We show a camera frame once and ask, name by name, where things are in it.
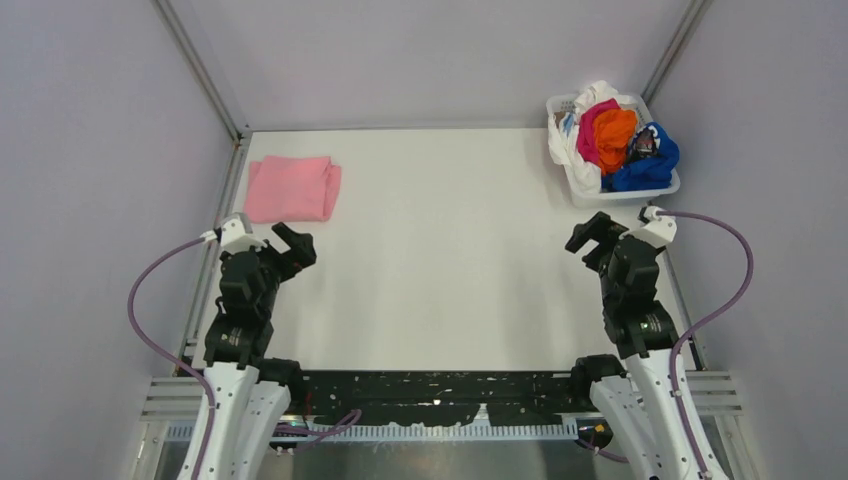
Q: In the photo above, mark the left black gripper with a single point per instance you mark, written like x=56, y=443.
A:
x=282, y=253

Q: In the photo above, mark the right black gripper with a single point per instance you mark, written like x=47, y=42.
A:
x=597, y=244

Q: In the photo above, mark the blue printed t shirt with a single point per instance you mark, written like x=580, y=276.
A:
x=650, y=160

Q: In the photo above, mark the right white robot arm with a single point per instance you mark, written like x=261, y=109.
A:
x=642, y=391

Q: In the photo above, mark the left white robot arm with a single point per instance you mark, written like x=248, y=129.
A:
x=244, y=392

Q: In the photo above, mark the folded pink t shirt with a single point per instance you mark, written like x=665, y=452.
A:
x=287, y=189

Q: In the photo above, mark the white t shirt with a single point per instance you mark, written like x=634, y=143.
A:
x=570, y=131

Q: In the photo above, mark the magenta t shirt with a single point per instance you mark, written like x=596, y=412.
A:
x=586, y=143

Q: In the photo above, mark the orange t shirt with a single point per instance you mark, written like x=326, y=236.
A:
x=613, y=130

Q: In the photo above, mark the white laundry basket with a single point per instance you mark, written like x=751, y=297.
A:
x=578, y=197

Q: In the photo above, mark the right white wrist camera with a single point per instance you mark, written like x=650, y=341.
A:
x=657, y=228

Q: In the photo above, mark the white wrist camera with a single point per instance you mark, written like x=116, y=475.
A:
x=234, y=234
x=657, y=228

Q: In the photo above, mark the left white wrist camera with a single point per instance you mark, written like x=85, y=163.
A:
x=234, y=234

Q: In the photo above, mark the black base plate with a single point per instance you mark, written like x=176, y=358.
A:
x=439, y=398

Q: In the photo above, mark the white slotted cable duct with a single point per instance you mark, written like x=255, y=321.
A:
x=478, y=430

